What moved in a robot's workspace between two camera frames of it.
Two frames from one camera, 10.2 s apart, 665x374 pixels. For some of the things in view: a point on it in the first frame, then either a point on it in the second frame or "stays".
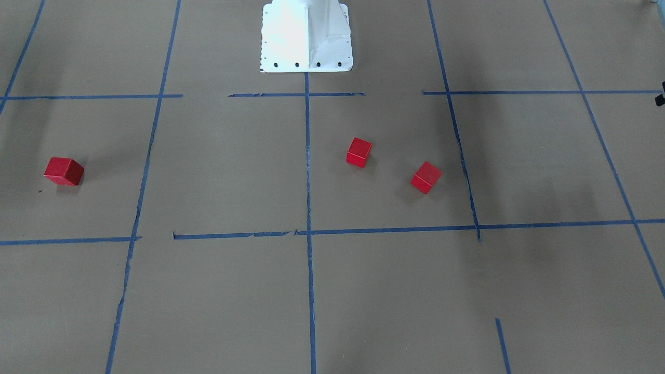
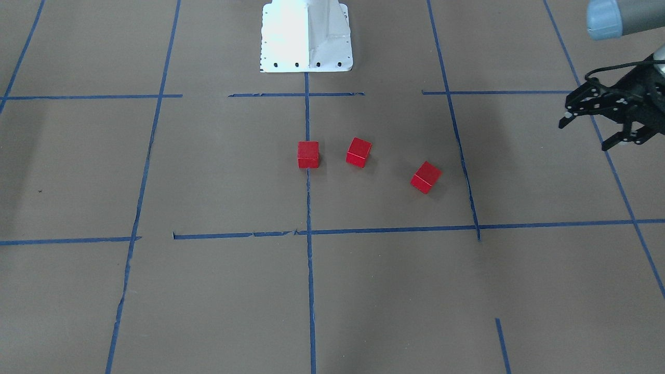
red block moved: [66, 170] → [308, 154]
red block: [426, 177] stays
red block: [358, 151] stays
